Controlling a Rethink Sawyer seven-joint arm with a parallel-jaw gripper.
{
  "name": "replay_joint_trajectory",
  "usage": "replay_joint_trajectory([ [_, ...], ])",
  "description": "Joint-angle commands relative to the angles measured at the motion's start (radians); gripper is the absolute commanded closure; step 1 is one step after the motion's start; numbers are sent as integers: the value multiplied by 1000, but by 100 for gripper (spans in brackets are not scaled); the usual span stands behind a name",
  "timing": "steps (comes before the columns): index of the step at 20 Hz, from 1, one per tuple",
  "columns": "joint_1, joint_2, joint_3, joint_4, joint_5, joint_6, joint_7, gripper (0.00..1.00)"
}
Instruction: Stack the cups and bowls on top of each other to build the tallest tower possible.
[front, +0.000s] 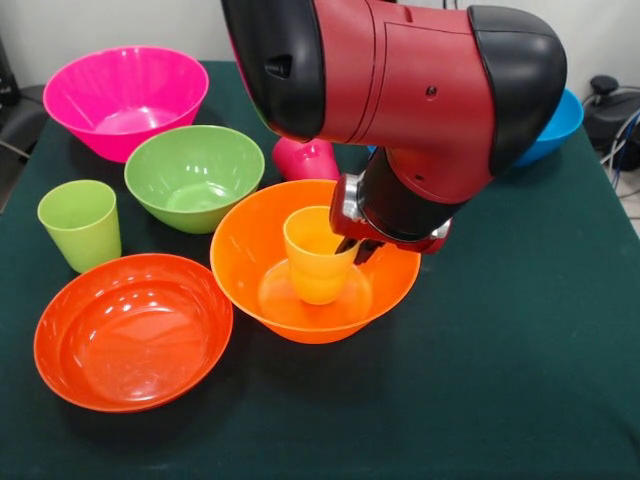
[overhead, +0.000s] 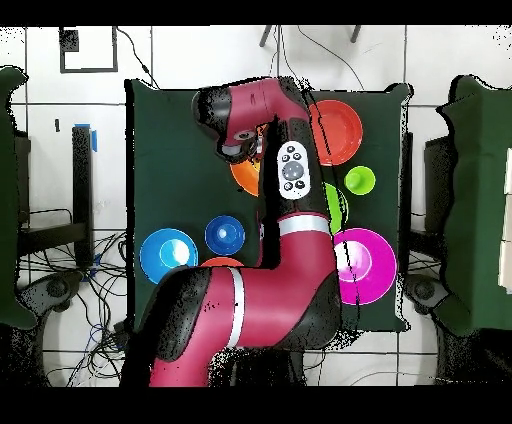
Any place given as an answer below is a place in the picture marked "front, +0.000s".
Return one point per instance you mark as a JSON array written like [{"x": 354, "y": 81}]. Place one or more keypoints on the yellow cup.
[{"x": 312, "y": 270}]

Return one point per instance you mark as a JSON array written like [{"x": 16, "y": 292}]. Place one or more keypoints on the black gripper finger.
[
  {"x": 346, "y": 246},
  {"x": 367, "y": 251}
]

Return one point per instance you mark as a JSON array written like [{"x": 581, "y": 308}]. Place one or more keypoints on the light green cup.
[{"x": 80, "y": 230}]

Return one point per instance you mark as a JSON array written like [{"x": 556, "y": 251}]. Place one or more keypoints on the black equipment box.
[{"x": 6, "y": 75}]

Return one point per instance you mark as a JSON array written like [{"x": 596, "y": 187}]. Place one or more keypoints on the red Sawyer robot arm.
[{"x": 400, "y": 90}]

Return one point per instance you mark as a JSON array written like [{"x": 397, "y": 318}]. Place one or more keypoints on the light blue bowl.
[{"x": 555, "y": 130}]

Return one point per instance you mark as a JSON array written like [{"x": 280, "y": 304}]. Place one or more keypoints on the large orange bowl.
[{"x": 240, "y": 250}]

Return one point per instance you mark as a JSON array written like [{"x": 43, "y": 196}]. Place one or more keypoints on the large pink bowl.
[{"x": 125, "y": 90}]

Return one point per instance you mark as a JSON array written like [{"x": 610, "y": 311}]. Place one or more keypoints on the raspberry red cup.
[{"x": 305, "y": 160}]

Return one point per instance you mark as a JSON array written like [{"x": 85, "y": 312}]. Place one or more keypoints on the dark green table cloth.
[{"x": 500, "y": 350}]

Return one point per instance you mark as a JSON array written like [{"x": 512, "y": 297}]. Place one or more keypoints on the red-orange bowl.
[{"x": 130, "y": 335}]

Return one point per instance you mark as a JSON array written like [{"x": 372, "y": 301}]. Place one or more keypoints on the black pedestal foot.
[
  {"x": 20, "y": 120},
  {"x": 610, "y": 110}
]

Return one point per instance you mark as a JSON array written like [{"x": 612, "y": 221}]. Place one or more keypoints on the green bowl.
[{"x": 192, "y": 175}]

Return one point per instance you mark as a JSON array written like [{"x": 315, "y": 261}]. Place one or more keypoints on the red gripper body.
[{"x": 350, "y": 230}]

